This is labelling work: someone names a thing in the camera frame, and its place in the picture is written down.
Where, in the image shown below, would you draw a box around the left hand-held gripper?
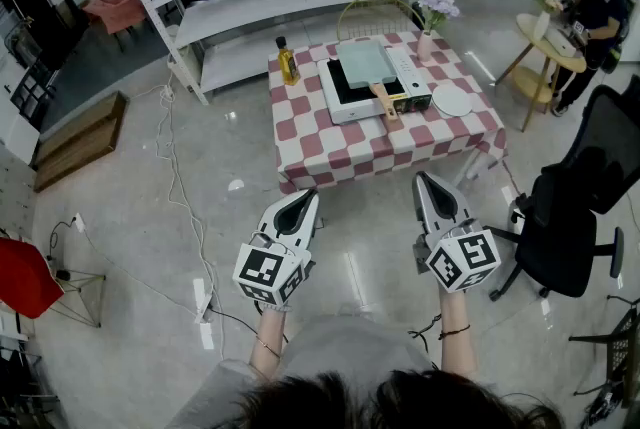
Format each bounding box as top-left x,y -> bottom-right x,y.
232,189 -> 321,314

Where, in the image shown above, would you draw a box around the person's right forearm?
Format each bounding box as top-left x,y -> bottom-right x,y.
437,289 -> 480,379

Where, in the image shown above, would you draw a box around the black cable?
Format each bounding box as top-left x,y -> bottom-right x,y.
207,305 -> 292,346
46,213 -> 87,281
406,313 -> 445,354

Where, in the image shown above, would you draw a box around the white metal shelf rack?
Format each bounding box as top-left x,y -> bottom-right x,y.
101,0 -> 445,107

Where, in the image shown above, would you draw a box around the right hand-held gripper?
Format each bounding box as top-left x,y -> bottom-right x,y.
411,171 -> 503,295

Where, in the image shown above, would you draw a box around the white round plate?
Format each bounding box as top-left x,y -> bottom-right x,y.
431,83 -> 475,117

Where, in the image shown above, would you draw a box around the red chair gold legs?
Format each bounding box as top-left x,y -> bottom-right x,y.
0,236 -> 107,329

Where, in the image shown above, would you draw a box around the gold wire basket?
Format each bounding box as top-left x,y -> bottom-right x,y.
335,0 -> 427,43

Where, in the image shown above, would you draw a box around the white vase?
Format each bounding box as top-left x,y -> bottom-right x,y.
531,10 -> 552,42

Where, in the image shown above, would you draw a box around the round wooden table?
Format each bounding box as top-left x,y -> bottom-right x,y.
493,12 -> 589,134

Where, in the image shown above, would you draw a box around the wooden step box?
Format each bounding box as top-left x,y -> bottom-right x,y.
31,90 -> 131,194

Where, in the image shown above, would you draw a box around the white flat box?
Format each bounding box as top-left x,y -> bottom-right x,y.
543,25 -> 585,57

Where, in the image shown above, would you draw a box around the pink vase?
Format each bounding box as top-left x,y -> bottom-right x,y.
416,30 -> 435,64

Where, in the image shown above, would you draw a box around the white cable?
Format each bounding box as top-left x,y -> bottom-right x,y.
151,70 -> 227,359

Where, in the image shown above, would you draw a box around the pale artificial flowers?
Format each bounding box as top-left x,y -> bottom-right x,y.
531,0 -> 567,17

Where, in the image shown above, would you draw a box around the thin dark bracelet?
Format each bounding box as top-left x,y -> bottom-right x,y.
255,335 -> 283,360

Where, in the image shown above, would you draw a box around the pink white checkered tablecloth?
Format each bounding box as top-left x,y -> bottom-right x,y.
267,30 -> 509,196

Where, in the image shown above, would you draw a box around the black office chair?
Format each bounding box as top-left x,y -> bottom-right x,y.
488,83 -> 640,304

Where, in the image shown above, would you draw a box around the pink chair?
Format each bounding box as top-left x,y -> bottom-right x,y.
81,0 -> 150,52

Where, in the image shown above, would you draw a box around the black metal cart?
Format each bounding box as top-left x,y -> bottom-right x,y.
0,311 -> 65,429

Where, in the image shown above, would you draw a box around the white portable stove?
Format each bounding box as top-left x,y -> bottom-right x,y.
316,45 -> 433,126

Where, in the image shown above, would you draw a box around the white cabinet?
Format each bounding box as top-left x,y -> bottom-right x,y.
0,106 -> 40,239

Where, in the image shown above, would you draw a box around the black metal rack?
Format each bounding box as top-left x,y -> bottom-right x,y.
568,295 -> 640,424

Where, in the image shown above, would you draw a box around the person's grey shirt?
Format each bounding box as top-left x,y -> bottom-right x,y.
168,314 -> 437,429

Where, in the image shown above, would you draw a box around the white table leg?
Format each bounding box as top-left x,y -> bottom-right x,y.
451,149 -> 497,184

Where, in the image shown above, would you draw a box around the purple artificial flowers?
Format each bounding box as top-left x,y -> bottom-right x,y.
416,0 -> 462,36

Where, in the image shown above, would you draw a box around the person's left forearm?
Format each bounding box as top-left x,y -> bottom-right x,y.
248,304 -> 292,382

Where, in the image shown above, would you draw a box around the yellow oil bottle black cap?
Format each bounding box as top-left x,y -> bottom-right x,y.
274,35 -> 302,87

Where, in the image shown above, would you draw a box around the black string bracelet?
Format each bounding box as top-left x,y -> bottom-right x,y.
437,323 -> 472,342

